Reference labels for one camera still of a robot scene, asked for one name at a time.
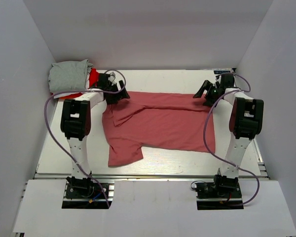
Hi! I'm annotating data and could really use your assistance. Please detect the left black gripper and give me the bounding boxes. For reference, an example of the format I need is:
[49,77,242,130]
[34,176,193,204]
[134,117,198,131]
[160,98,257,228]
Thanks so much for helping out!
[107,80,130,105]

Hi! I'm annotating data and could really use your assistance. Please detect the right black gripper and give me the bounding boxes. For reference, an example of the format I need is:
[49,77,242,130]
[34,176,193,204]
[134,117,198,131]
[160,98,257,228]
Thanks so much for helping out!
[194,79,222,107]

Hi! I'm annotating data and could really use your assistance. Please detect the pink t shirt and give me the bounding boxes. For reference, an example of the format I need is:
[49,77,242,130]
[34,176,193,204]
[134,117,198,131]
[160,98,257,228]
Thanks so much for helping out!
[102,92,216,167]

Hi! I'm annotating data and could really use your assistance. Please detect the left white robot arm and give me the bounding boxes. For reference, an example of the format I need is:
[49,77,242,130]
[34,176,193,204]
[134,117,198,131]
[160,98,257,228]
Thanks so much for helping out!
[60,71,130,179]

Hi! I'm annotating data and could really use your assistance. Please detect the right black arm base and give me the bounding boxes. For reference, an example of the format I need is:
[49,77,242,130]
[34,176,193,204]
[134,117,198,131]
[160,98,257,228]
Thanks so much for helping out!
[190,174,244,210]

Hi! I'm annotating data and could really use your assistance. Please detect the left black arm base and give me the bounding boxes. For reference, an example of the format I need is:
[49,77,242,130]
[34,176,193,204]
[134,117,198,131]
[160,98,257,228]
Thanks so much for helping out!
[62,177,112,209]

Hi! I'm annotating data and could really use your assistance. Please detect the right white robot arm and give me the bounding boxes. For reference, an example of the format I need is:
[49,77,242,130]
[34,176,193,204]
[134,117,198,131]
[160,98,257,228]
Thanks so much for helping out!
[193,72,264,181]

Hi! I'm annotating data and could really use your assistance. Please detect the red folded t shirt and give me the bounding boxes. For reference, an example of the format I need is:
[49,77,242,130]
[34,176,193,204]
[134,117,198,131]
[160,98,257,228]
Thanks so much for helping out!
[55,68,99,99]

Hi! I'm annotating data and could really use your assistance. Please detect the white folded t shirt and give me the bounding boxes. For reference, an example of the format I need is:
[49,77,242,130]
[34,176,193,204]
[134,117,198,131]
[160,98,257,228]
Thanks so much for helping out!
[48,70,90,98]

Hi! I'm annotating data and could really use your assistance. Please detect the grey folded t shirt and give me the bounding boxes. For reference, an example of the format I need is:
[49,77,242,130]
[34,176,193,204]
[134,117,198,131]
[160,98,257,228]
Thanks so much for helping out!
[48,59,94,93]

